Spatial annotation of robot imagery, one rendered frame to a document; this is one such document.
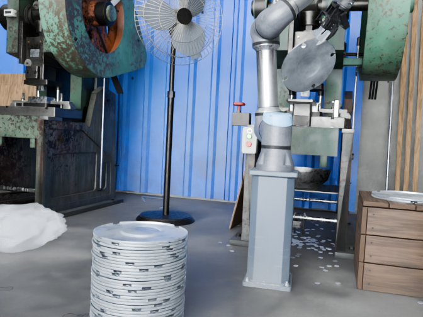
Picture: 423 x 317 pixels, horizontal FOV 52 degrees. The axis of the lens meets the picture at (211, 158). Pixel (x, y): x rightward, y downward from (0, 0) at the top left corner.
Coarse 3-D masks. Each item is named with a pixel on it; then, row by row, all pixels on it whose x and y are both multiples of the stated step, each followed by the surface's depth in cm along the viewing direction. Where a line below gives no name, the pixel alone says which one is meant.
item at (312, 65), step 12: (300, 48) 204; (312, 48) 206; (324, 48) 208; (288, 60) 207; (300, 60) 209; (312, 60) 212; (324, 60) 213; (288, 72) 211; (300, 72) 214; (312, 72) 217; (324, 72) 218; (288, 84) 216; (300, 84) 219; (312, 84) 221
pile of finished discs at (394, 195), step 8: (376, 192) 191; (384, 192) 193; (392, 192) 194; (400, 192) 196; (408, 192) 196; (416, 192) 195; (392, 200) 174; (400, 200) 171; (408, 200) 170; (416, 200) 169
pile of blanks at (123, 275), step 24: (96, 240) 130; (96, 264) 127; (120, 264) 122; (144, 264) 122; (168, 264) 125; (96, 288) 129; (120, 288) 122; (144, 288) 124; (168, 288) 126; (96, 312) 127; (120, 312) 123; (144, 312) 123; (168, 312) 127
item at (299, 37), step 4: (296, 32) 240; (300, 32) 240; (304, 32) 239; (308, 32) 238; (296, 36) 240; (300, 36) 240; (304, 36) 239; (308, 36) 238; (312, 36) 238; (296, 40) 240; (300, 40) 240; (304, 40) 239; (296, 44) 240; (304, 44) 239
